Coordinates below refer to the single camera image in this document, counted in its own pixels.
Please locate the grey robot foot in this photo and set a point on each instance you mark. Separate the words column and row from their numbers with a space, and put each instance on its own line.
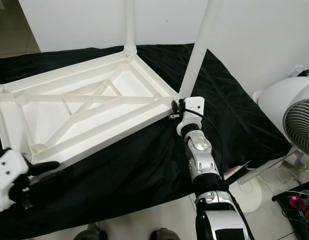
column 163, row 234
column 87, row 233

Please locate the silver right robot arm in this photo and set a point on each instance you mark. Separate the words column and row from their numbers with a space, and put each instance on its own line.
column 202, row 155

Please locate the grey left robot foot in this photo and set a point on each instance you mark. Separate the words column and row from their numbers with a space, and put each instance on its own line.
column 87, row 233

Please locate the black magenta hair dryer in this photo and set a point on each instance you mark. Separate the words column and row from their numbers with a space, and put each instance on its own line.
column 297, row 201

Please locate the white wall socket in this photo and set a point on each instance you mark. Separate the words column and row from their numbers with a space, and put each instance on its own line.
column 298, row 71

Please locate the grey right robot foot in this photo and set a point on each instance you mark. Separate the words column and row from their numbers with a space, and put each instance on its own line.
column 163, row 234

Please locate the pink cushion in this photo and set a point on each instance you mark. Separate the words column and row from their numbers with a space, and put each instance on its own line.
column 237, row 170

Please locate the white plastic children tabletop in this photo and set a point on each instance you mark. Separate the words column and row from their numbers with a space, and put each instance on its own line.
column 54, row 115

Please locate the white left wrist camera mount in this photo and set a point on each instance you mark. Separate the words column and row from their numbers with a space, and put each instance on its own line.
column 8, row 172

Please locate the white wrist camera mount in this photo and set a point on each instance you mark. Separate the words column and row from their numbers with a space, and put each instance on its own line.
column 192, row 110
column 8, row 172

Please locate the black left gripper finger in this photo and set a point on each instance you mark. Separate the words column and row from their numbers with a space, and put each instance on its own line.
column 44, row 167

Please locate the black cloth table cover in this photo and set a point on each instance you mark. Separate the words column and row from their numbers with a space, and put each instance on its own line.
column 149, row 165

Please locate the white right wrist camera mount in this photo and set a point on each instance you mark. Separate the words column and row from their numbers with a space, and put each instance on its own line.
column 192, row 110

